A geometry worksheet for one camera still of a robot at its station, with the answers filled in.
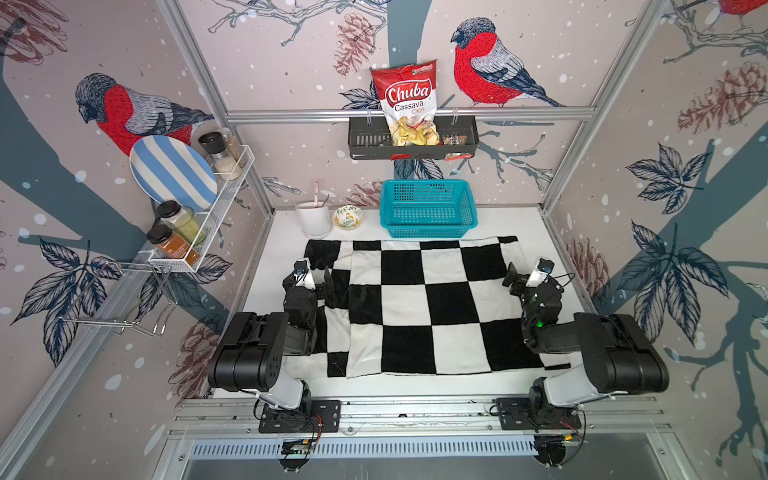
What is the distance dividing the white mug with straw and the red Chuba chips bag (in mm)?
358

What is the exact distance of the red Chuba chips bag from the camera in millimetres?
800

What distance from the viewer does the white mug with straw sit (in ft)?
3.49

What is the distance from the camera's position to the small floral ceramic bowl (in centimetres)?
115
